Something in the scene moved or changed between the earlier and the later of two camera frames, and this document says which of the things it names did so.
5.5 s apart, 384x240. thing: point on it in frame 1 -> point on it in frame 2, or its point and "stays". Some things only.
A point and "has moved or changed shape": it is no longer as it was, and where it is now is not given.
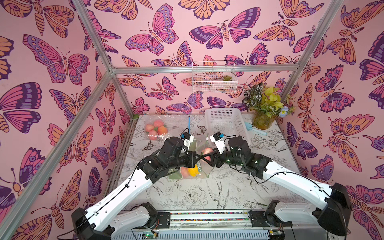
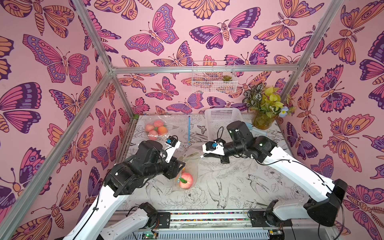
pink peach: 153,132 stays
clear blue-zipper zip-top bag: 163,127 stays
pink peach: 149,127 stays
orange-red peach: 162,130 stays
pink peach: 207,150 has moved or changed shape
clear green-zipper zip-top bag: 203,169 has moved or changed shape
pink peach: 158,123 stays
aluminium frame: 10,214 stays
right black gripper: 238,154 -> 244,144
